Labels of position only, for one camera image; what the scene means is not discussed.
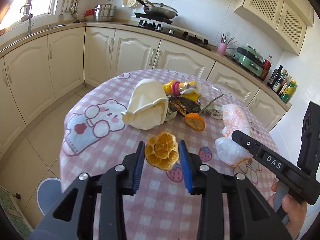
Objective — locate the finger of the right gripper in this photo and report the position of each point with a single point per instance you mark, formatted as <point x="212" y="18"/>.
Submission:
<point x="301" y="186"/>

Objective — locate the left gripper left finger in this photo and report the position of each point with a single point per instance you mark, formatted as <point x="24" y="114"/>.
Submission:
<point x="72" y="215"/>

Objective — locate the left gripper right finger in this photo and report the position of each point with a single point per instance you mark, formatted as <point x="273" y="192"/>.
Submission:
<point x="250" y="215"/>

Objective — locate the person's right hand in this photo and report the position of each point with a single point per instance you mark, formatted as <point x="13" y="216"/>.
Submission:
<point x="296" y="213"/>

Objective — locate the green yellow oil bottle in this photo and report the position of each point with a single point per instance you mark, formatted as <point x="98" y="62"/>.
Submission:
<point x="288" y="91"/>

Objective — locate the dark soy sauce bottle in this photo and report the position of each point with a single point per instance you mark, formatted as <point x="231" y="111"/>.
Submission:
<point x="275" y="75"/>

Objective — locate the pink checkered tablecloth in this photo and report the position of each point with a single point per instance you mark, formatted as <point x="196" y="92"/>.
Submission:
<point x="97" y="139"/>

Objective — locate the red cola bottle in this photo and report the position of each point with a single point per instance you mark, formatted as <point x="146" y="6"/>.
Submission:
<point x="266" y="67"/>

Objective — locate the orange peel half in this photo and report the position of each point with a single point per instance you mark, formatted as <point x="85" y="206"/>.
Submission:
<point x="194" y="121"/>

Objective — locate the green electric grill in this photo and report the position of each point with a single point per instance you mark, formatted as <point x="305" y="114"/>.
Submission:
<point x="248" y="58"/>

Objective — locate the dark brown snack wrapper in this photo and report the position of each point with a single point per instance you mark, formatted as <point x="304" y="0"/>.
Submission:
<point x="183" y="106"/>

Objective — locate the cream paper bag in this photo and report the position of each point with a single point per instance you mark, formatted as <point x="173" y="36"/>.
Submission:
<point x="147" y="107"/>

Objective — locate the pink utensil holder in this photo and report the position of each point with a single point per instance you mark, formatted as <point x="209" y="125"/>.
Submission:
<point x="222" y="48"/>

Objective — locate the cream lower cabinets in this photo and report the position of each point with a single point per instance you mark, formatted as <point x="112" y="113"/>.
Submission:
<point x="44" y="67"/>

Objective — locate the cream upper lattice cabinet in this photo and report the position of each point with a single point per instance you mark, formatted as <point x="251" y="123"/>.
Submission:
<point x="285" y="21"/>

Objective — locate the chrome sink faucet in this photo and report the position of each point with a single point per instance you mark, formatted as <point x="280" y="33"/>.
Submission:
<point x="27" y="17"/>

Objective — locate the red bowl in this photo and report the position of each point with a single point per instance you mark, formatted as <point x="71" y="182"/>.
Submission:
<point x="89" y="13"/>

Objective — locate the frying pan with lid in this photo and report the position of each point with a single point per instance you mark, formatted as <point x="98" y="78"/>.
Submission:
<point x="158" y="9"/>

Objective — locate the stainless steel steamer pot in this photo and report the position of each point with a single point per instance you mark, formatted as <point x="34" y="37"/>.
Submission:
<point x="105" y="12"/>

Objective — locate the black gas stove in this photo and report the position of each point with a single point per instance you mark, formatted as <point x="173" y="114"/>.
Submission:
<point x="166" y="26"/>

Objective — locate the cream colander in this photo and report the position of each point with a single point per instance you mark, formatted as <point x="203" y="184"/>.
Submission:
<point x="130" y="4"/>

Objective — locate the window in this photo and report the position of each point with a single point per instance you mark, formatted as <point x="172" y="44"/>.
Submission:
<point x="11" y="15"/>

